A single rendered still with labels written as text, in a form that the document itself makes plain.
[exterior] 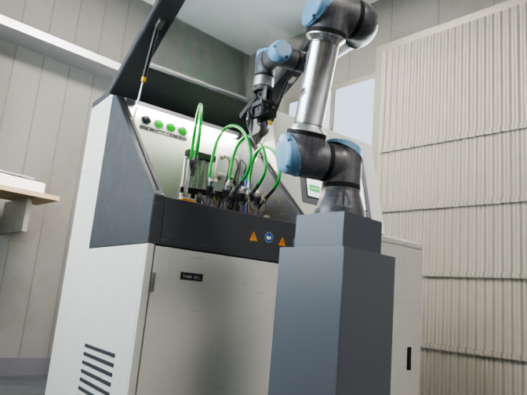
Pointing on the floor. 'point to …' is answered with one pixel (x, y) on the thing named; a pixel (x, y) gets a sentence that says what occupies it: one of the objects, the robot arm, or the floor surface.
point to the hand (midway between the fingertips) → (255, 141)
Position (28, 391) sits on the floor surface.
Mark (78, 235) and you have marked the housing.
